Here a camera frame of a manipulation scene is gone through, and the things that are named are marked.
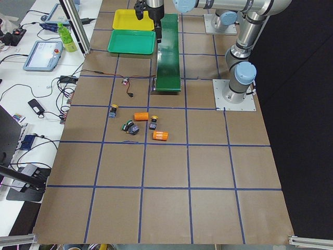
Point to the small motor controller board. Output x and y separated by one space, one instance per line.
125 81

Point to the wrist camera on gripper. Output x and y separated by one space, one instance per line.
139 8

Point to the green push button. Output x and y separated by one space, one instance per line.
127 125
133 129

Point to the green conveyor belt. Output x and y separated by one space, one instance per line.
168 77

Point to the black camera stand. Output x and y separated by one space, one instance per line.
11 141

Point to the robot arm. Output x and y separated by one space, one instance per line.
243 73
262 8

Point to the aluminium frame post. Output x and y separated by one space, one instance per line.
74 20

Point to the black power adapter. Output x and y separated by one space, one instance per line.
68 79

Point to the orange cylinder marked 4680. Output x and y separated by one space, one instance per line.
160 135

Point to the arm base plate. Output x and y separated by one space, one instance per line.
227 100
223 24

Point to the green tea bottle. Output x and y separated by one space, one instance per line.
66 38

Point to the black usb hub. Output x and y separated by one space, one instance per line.
34 176

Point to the yellow plastic tray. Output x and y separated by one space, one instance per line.
125 19

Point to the yellow push button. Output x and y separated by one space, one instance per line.
153 122
113 111

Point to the green plastic tray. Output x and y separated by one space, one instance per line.
132 42

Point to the teach pendant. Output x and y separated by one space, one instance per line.
44 56
57 16

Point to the teach pendant far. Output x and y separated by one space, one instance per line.
57 16

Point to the teach pendant near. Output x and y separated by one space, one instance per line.
44 56

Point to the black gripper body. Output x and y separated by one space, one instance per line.
156 14

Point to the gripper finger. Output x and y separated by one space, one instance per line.
158 31

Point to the plain orange cylinder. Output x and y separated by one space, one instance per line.
142 116

